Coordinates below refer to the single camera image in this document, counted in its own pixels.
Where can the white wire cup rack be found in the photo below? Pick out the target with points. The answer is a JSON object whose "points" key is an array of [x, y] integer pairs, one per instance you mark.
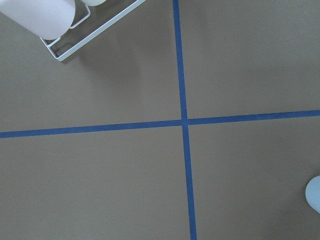
{"points": [[88, 23]]}

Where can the yellow plastic cup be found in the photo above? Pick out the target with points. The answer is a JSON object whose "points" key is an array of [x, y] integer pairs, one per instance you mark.
{"points": [[93, 3]]}

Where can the blue cup on table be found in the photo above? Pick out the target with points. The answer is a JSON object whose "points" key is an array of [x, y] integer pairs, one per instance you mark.
{"points": [[312, 193]]}

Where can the pink plastic cup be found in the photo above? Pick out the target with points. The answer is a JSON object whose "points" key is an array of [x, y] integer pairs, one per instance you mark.
{"points": [[48, 19]]}

